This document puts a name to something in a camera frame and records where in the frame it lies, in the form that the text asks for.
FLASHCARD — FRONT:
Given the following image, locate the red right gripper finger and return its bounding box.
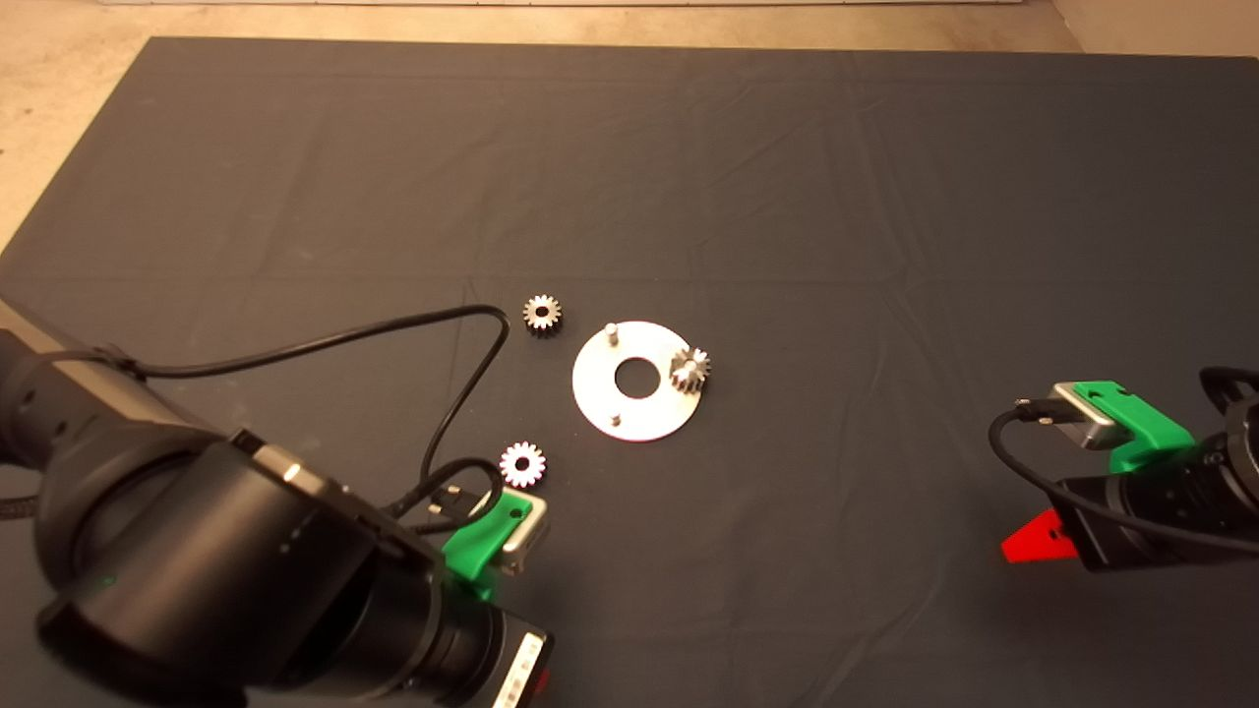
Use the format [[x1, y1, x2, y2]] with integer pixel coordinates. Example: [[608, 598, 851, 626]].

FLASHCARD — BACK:
[[1001, 509, 1080, 564]]

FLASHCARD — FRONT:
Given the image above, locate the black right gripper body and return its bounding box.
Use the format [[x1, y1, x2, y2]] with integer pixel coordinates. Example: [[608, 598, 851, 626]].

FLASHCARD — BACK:
[[1048, 442, 1235, 573]]

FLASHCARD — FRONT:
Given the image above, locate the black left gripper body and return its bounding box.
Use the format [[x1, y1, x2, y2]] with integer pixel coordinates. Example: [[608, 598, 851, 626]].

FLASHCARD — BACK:
[[393, 575, 555, 708]]

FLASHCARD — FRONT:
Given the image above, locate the round metal carrier plate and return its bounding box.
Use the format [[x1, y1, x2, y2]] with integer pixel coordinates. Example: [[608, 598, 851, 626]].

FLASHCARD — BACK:
[[572, 320, 703, 443]]

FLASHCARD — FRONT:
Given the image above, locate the dark grey table cloth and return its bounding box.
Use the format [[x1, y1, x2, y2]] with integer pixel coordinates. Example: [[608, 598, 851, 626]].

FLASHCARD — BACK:
[[0, 37, 1259, 708]]

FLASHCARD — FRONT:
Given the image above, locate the green right camera mount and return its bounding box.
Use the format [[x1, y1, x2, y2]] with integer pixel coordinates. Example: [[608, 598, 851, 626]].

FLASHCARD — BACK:
[[1072, 381, 1197, 475]]

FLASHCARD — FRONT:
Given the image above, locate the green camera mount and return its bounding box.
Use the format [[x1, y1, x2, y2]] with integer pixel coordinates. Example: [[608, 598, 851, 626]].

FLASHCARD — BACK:
[[1072, 381, 1197, 475], [441, 492, 532, 601]]

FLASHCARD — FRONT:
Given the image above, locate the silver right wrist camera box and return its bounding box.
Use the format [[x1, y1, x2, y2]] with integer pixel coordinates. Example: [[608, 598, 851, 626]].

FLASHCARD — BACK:
[[1045, 383, 1122, 451]]

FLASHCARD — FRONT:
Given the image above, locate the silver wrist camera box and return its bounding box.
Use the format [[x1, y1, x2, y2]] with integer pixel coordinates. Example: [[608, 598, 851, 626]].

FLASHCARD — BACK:
[[1045, 383, 1122, 451], [487, 489, 550, 574]]

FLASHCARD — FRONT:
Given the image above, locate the green left camera mount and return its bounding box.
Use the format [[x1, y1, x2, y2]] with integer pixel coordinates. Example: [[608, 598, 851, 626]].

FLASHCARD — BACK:
[[441, 492, 532, 601]]

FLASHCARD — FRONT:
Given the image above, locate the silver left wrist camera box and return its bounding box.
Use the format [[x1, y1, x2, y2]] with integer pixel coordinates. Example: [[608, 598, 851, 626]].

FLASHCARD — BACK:
[[487, 489, 550, 574]]

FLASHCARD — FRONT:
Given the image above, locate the black left camera cable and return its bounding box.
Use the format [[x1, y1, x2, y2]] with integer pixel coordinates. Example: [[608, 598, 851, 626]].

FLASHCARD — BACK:
[[98, 305, 510, 537]]

